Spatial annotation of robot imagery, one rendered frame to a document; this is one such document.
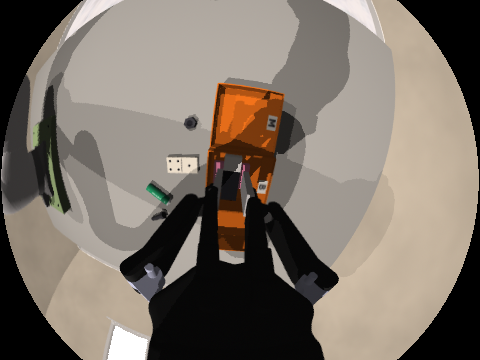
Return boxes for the black and white eraser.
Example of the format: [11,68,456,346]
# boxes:
[220,154,242,201]

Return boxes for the pink rectangular block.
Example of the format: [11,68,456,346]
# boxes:
[213,160,250,189]

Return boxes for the green battery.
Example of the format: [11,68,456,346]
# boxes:
[146,183,172,206]

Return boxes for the orange rack of bins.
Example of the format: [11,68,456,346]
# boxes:
[205,83,285,252]

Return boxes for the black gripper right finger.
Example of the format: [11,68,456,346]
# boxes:
[240,171,339,314]

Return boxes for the white domino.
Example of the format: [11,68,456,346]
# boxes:
[167,156,198,174]

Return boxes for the black bolt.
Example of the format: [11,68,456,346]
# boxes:
[151,212,167,221]

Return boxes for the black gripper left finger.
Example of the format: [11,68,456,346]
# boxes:
[120,168,223,313]

